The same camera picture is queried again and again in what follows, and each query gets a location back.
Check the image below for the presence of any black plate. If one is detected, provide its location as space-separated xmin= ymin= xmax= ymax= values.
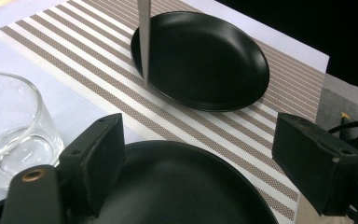
xmin=130 ymin=10 xmax=270 ymax=112
xmin=83 ymin=139 xmax=279 ymax=224

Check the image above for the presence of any silver table knife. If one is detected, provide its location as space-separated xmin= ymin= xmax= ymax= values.
xmin=137 ymin=0 xmax=152 ymax=88

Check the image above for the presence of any striped brown white placemat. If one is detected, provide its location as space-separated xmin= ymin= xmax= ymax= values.
xmin=0 ymin=0 xmax=326 ymax=222

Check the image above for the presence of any left hand-held gripper cable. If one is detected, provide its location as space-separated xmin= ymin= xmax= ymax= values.
xmin=327 ymin=119 xmax=358 ymax=134

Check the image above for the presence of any white table cover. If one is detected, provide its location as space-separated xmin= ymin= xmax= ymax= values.
xmin=0 ymin=0 xmax=330 ymax=209

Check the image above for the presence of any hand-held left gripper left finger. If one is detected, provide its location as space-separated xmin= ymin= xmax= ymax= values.
xmin=59 ymin=112 xmax=127 ymax=218

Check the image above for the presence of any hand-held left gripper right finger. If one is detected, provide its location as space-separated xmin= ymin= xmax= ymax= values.
xmin=271 ymin=112 xmax=358 ymax=217

